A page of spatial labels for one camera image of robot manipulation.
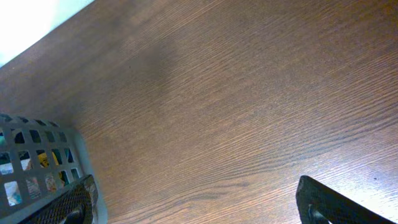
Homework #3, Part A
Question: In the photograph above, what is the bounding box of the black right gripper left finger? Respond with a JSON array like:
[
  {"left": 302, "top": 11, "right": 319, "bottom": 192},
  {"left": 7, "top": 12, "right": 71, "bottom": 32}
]
[{"left": 21, "top": 175, "right": 98, "bottom": 224}]

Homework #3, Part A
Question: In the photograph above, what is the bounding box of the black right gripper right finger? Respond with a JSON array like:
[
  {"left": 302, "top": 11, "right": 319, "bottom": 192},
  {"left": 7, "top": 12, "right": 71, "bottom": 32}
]
[{"left": 295, "top": 175, "right": 394, "bottom": 224}]

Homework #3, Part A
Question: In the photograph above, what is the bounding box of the white tissue multipack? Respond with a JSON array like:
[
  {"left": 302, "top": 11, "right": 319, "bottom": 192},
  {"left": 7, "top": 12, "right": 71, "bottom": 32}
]
[{"left": 0, "top": 161, "right": 60, "bottom": 207}]

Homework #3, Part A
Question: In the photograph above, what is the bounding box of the green Nescafe coffee bag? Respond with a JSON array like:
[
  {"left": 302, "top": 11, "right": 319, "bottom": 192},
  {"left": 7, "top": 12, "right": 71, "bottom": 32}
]
[{"left": 36, "top": 148, "right": 76, "bottom": 191}]

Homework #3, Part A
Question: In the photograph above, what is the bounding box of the grey plastic shopping basket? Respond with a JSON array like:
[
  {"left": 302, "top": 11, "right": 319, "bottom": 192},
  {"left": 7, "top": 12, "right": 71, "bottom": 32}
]
[{"left": 1, "top": 114, "right": 108, "bottom": 223}]

